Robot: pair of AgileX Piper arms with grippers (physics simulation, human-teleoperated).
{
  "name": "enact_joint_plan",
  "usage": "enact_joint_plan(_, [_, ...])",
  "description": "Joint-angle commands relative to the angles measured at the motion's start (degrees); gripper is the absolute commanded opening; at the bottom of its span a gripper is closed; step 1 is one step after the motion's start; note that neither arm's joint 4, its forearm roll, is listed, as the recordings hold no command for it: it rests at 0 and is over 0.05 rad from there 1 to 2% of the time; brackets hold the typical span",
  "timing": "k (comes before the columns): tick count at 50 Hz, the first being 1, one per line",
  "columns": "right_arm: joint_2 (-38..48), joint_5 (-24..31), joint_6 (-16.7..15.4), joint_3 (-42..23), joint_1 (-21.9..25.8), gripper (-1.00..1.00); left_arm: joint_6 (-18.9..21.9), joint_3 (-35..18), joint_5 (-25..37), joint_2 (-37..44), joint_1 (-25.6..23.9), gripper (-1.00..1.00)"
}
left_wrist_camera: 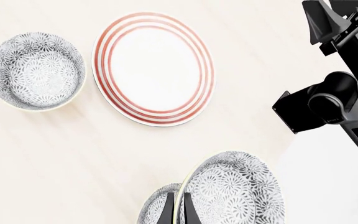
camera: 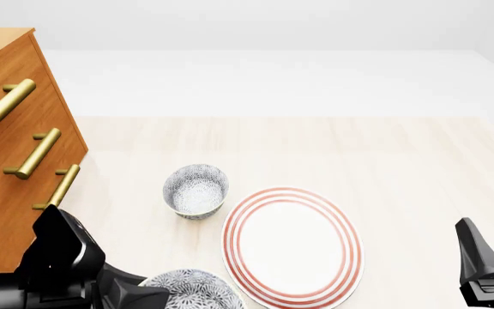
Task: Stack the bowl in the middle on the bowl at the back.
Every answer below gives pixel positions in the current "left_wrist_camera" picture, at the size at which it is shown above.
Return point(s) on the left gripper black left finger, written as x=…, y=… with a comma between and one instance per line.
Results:
x=167, y=211

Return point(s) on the large grey floral patterned bowl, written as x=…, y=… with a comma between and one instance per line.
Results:
x=235, y=186

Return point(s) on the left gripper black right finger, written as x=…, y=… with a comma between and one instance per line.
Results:
x=190, y=213

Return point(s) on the white plate with red rings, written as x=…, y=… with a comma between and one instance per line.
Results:
x=154, y=70

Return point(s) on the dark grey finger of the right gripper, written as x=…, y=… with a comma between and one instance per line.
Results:
x=354, y=5
x=322, y=23

